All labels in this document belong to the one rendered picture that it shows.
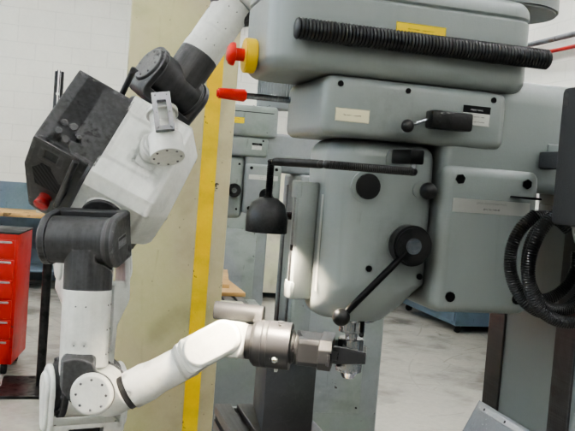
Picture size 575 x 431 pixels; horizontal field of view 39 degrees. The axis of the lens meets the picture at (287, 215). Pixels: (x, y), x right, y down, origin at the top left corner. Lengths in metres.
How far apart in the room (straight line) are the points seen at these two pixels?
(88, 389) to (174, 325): 1.69
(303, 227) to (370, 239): 0.12
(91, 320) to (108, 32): 9.09
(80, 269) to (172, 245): 1.64
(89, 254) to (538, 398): 0.89
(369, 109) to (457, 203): 0.23
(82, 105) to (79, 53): 8.79
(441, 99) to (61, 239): 0.73
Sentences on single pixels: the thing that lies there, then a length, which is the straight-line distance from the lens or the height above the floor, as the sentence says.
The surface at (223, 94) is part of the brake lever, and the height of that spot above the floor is 1.70.
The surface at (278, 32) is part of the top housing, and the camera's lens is 1.33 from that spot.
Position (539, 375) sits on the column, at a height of 1.21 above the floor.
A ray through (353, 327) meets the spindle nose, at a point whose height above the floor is 1.29.
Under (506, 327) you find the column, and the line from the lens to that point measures 1.74.
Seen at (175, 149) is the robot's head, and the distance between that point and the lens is 1.53.
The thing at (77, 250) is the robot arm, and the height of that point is 1.39.
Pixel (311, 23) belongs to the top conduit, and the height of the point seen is 1.80.
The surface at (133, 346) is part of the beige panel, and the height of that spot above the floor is 0.85.
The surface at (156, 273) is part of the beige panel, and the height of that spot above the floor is 1.14.
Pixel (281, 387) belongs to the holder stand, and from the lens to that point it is 1.94.
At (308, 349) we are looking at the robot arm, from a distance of 1.47.
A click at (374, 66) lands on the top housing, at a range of 1.35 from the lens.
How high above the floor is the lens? 1.56
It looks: 3 degrees down
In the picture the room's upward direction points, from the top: 4 degrees clockwise
